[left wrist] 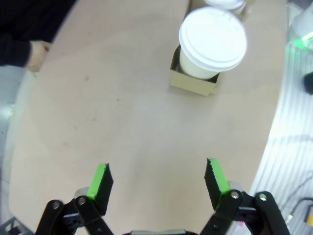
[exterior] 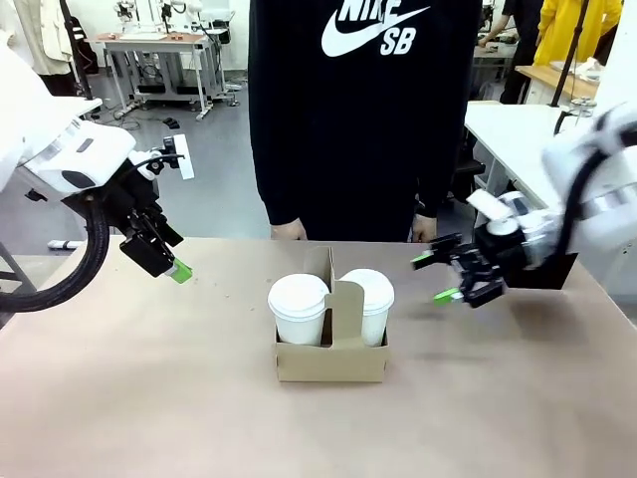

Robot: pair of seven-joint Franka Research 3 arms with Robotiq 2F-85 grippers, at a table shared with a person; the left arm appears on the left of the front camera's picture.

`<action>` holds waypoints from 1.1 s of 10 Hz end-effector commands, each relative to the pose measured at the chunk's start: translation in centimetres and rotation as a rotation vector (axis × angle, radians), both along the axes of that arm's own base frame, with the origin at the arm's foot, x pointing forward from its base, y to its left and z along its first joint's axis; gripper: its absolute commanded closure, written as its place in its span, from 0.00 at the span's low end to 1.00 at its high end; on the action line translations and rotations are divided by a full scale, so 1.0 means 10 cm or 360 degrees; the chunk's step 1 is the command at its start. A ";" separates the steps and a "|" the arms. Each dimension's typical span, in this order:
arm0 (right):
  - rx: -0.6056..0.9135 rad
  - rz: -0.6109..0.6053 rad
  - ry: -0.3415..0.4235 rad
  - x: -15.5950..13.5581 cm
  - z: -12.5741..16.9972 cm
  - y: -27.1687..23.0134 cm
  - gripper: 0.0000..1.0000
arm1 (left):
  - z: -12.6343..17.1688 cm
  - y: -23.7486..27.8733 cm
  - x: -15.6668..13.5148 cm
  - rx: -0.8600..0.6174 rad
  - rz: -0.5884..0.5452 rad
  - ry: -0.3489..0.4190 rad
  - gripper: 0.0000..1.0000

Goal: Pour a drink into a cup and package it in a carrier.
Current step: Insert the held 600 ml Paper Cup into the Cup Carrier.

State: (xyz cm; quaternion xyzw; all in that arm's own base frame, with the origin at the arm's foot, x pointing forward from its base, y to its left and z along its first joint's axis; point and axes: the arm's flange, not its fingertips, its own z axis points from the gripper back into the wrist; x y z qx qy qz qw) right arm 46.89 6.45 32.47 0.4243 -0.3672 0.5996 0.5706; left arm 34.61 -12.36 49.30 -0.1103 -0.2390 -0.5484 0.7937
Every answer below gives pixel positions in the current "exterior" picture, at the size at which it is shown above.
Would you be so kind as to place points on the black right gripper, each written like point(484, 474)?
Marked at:
point(497, 254)

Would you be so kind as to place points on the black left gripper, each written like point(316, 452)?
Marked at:
point(134, 199)

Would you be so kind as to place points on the white plastic cup lid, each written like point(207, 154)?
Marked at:
point(298, 294)
point(370, 286)

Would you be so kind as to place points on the brown cardboard cup carrier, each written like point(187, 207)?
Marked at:
point(328, 361)

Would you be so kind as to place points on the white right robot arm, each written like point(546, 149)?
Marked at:
point(612, 199)

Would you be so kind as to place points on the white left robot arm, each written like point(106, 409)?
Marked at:
point(79, 149)

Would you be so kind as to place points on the person's left hand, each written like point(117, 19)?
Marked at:
point(425, 229)

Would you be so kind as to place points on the person's right hand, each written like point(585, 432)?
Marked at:
point(288, 231)

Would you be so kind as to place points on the black lid holder box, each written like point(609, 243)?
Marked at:
point(552, 271)

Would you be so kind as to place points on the white power strip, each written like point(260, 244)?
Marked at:
point(62, 244)

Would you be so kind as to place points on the black office chair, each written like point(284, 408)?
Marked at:
point(475, 168)

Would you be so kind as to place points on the black foot pedal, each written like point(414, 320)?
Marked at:
point(171, 124)

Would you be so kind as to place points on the small white side table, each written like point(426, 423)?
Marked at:
point(92, 105)

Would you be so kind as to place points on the large white side table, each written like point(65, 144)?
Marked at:
point(502, 124)

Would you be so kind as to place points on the black hoodie torso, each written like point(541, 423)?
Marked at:
point(348, 124)

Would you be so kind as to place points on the grey background workbench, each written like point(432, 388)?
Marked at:
point(149, 46)

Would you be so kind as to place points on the black tripod pole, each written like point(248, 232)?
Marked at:
point(567, 60)
point(74, 50)

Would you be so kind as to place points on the wooden top table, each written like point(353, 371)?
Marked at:
point(547, 74)

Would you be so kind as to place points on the grey table with robots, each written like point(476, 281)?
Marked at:
point(490, 55)

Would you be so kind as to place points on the person in black clothes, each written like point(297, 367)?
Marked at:
point(522, 50)

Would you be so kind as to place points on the person in yellow jacket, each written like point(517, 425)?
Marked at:
point(552, 30)

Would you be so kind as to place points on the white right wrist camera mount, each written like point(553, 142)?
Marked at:
point(490, 206)

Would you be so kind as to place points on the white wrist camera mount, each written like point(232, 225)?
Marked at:
point(183, 159)
point(490, 206)

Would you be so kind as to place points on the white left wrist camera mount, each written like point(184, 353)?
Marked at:
point(183, 159)

